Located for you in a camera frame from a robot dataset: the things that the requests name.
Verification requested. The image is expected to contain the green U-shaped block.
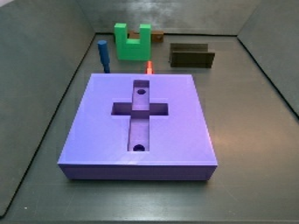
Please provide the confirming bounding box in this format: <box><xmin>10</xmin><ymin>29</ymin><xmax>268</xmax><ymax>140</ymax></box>
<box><xmin>115</xmin><ymin>23</ymin><xmax>152</xmax><ymax>61</ymax></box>

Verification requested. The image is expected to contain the purple board with cross slot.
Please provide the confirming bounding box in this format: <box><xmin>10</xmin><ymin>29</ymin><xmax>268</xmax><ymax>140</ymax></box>
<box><xmin>58</xmin><ymin>73</ymin><xmax>217</xmax><ymax>180</ymax></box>

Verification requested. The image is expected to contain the small red peg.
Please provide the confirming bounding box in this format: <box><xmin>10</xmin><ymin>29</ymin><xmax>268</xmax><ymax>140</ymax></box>
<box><xmin>145</xmin><ymin>60</ymin><xmax>155</xmax><ymax>74</ymax></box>

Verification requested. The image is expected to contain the blue cylindrical peg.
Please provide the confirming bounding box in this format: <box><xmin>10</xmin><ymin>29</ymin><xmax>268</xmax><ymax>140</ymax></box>
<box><xmin>97</xmin><ymin>40</ymin><xmax>109</xmax><ymax>74</ymax></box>

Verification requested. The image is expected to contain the brown wooden block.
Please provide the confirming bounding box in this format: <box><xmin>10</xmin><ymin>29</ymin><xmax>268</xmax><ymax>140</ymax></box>
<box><xmin>127</xmin><ymin>31</ymin><xmax>164</xmax><ymax>43</ymax></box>

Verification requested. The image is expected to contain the black U-channel bracket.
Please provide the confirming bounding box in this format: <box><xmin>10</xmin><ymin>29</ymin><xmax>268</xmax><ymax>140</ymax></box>
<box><xmin>169</xmin><ymin>43</ymin><xmax>215</xmax><ymax>68</ymax></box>

